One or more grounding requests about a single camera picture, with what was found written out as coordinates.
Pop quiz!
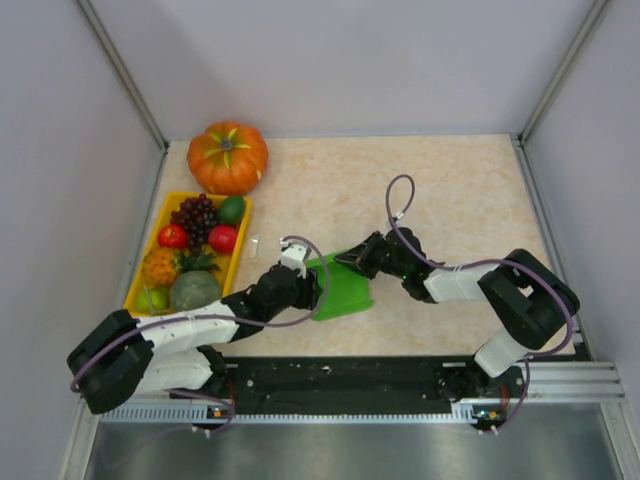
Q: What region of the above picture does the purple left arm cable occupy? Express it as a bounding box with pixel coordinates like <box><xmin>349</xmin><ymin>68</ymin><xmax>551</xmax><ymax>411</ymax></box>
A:
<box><xmin>69</xmin><ymin>234</ymin><xmax>331</xmax><ymax>394</ymax></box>

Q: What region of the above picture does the aluminium corner post right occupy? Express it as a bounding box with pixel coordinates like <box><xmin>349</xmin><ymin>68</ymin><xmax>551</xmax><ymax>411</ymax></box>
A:
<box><xmin>517</xmin><ymin>0</ymin><xmax>612</xmax><ymax>148</ymax></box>

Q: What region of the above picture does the grey green melon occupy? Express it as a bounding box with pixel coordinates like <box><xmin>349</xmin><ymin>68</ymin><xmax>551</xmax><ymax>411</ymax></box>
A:
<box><xmin>169</xmin><ymin>271</ymin><xmax>222</xmax><ymax>311</ymax></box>

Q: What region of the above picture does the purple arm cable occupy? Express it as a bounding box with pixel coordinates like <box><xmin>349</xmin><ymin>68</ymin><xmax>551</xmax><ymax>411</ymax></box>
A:
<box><xmin>384</xmin><ymin>174</ymin><xmax>579</xmax><ymax>436</ymax></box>
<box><xmin>69</xmin><ymin>234</ymin><xmax>331</xmax><ymax>394</ymax></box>

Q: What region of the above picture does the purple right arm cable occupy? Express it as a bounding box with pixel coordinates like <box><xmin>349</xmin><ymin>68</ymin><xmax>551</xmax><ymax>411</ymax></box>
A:
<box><xmin>384</xmin><ymin>174</ymin><xmax>579</xmax><ymax>436</ymax></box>

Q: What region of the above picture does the red apple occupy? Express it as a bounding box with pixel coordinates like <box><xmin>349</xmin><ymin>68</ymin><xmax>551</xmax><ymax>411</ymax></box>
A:
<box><xmin>157</xmin><ymin>224</ymin><xmax>189</xmax><ymax>249</ymax></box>

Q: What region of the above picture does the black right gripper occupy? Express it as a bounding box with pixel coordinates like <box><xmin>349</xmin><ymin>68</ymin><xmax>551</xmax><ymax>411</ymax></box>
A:
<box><xmin>335</xmin><ymin>231</ymin><xmax>408</xmax><ymax>280</ymax></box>

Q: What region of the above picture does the grey slotted cable duct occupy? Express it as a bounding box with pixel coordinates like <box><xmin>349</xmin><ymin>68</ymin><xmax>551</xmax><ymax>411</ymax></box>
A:
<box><xmin>100</xmin><ymin>401</ymin><xmax>479</xmax><ymax>426</ymax></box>

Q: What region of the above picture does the yellow plastic tray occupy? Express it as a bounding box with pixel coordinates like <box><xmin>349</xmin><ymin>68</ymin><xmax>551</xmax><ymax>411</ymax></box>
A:
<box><xmin>123</xmin><ymin>191</ymin><xmax>252</xmax><ymax>317</ymax></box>

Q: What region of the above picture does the orange pineapple with leaves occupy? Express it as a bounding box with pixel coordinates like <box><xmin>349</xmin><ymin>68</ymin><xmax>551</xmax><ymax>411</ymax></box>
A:
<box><xmin>142</xmin><ymin>247</ymin><xmax>220</xmax><ymax>288</ymax></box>

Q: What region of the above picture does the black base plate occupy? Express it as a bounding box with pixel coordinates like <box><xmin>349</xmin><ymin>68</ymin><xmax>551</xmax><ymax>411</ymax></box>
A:
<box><xmin>215</xmin><ymin>356</ymin><xmax>525</xmax><ymax>416</ymax></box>

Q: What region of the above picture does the small white paper scrap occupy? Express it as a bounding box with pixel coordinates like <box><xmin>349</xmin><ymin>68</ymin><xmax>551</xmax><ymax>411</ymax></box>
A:
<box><xmin>247</xmin><ymin>234</ymin><xmax>261</xmax><ymax>259</ymax></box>

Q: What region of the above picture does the aluminium corner post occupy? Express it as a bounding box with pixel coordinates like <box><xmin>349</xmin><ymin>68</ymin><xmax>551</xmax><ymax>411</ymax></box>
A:
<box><xmin>517</xmin><ymin>0</ymin><xmax>612</xmax><ymax>148</ymax></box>
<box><xmin>74</xmin><ymin>0</ymin><xmax>169</xmax><ymax>153</ymax></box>

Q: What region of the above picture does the green paper box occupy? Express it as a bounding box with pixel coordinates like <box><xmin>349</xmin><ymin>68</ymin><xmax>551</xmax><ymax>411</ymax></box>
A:
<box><xmin>306</xmin><ymin>252</ymin><xmax>374</xmax><ymax>322</ymax></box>

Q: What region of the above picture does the aluminium corner post left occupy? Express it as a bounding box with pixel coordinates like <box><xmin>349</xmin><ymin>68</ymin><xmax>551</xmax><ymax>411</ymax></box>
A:
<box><xmin>74</xmin><ymin>0</ymin><xmax>169</xmax><ymax>153</ymax></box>

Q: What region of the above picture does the green lime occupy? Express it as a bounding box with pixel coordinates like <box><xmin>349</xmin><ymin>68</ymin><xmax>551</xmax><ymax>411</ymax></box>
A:
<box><xmin>218</xmin><ymin>196</ymin><xmax>246</xmax><ymax>226</ymax></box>

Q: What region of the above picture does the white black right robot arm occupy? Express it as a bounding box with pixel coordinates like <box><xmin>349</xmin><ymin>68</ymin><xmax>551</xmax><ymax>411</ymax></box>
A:
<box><xmin>335</xmin><ymin>227</ymin><xmax>580</xmax><ymax>400</ymax></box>

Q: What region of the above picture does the green apple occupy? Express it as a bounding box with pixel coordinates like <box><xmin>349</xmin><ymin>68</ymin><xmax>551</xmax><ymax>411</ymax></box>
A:
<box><xmin>135</xmin><ymin>286</ymin><xmax>170</xmax><ymax>313</ymax></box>

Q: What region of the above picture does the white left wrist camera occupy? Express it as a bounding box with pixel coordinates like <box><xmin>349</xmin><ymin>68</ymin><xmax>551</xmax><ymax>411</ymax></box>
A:
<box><xmin>279</xmin><ymin>238</ymin><xmax>311</xmax><ymax>278</ymax></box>

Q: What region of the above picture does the dark purple grape bunch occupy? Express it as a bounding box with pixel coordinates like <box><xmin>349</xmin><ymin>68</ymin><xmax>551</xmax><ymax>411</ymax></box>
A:
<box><xmin>170</xmin><ymin>194</ymin><xmax>219</xmax><ymax>252</ymax></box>

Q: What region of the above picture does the orange pumpkin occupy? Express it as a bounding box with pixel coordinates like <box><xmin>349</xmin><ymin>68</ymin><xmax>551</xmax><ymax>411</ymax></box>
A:
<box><xmin>187</xmin><ymin>121</ymin><xmax>269</xmax><ymax>196</ymax></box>

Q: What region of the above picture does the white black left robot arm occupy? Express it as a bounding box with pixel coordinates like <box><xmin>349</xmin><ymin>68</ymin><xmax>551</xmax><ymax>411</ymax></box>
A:
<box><xmin>67</xmin><ymin>264</ymin><xmax>325</xmax><ymax>414</ymax></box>

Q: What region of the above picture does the red tomato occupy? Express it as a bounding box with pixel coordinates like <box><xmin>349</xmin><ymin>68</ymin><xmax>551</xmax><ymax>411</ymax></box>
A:
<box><xmin>208</xmin><ymin>225</ymin><xmax>238</xmax><ymax>255</ymax></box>

